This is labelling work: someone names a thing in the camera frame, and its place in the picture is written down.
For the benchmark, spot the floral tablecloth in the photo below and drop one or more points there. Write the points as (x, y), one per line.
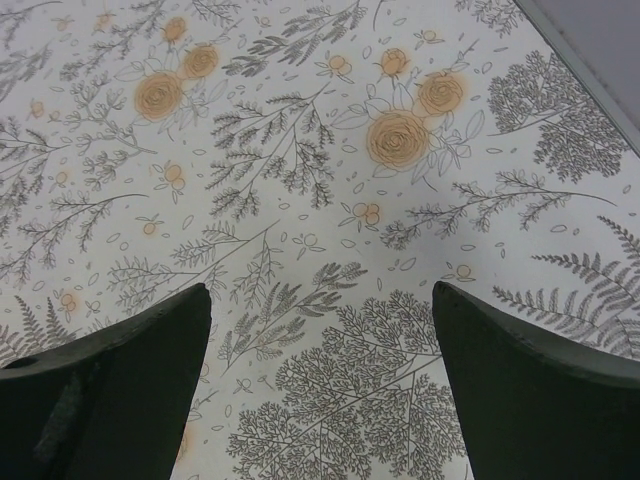
(319, 166)

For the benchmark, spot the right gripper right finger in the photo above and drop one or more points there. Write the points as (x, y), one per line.
(532, 404)

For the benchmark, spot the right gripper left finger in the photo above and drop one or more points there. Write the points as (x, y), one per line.
(111, 405)

